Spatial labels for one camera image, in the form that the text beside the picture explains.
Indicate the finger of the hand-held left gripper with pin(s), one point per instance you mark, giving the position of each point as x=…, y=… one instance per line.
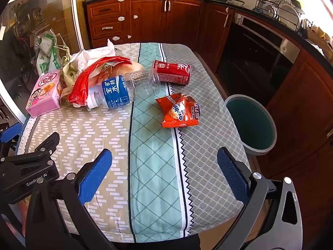
x=9, y=135
x=46, y=147

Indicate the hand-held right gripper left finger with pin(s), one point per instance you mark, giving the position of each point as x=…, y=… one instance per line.
x=95, y=177

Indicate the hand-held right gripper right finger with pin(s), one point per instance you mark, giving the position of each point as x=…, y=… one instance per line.
x=232, y=177

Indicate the pink snack box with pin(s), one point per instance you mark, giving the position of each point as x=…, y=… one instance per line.
x=43, y=93

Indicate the grey round bin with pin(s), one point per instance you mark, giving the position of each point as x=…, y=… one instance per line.
x=249, y=125

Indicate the red soda can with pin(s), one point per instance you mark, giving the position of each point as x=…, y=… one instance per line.
x=174, y=71

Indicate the patterned tablecloth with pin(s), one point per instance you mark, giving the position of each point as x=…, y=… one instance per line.
x=153, y=161

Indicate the red plastic bag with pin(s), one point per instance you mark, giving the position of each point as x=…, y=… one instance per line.
x=80, y=88

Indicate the beige mesh bag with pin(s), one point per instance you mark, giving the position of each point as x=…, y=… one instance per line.
x=68, y=75

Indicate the orange snack packet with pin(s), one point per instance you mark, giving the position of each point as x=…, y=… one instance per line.
x=179, y=112

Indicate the clear bottle with blue label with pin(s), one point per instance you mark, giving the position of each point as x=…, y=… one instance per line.
x=117, y=91

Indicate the green and white rice bag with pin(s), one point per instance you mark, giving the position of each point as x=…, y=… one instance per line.
x=46, y=47

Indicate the white plastic bag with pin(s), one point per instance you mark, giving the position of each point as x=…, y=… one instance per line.
x=88, y=57

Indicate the wide wooden cabinet beside oven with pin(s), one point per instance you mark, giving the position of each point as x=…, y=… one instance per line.
x=307, y=104

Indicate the glass sliding door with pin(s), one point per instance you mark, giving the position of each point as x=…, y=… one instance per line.
x=23, y=31

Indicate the tan rounded food item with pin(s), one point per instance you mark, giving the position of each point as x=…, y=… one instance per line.
x=130, y=68

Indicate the wooden cabinet drawer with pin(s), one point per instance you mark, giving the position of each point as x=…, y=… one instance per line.
x=98, y=13
x=101, y=41
x=98, y=31

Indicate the black built-in oven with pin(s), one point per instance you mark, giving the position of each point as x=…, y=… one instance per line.
x=249, y=57

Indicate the narrow wooden corner cabinet door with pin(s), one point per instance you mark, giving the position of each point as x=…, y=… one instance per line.
x=213, y=36

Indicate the black kitchen countertop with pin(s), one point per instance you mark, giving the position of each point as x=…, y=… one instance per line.
x=275, y=27

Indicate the wicker basket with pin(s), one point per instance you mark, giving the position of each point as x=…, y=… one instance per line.
x=320, y=37

